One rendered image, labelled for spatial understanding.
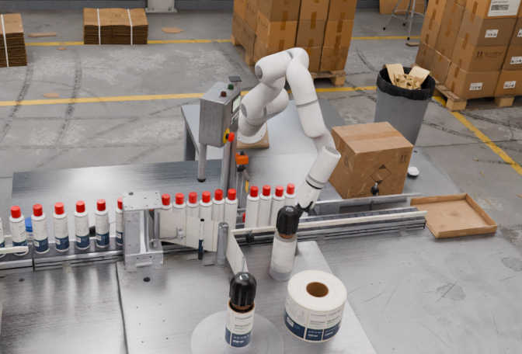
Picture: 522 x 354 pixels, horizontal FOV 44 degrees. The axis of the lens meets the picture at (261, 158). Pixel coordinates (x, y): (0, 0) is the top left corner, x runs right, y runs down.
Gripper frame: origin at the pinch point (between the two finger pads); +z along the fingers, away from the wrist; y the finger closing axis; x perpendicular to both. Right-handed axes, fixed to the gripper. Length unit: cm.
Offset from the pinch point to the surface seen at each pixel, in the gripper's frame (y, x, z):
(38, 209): 1, -100, 21
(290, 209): 28.4, -22.4, -16.9
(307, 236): 5.4, 6.0, 6.9
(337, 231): 5.5, 18.5, 1.5
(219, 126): 0, -49, -28
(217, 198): 1.1, -37.2, 0.8
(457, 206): -8, 83, -18
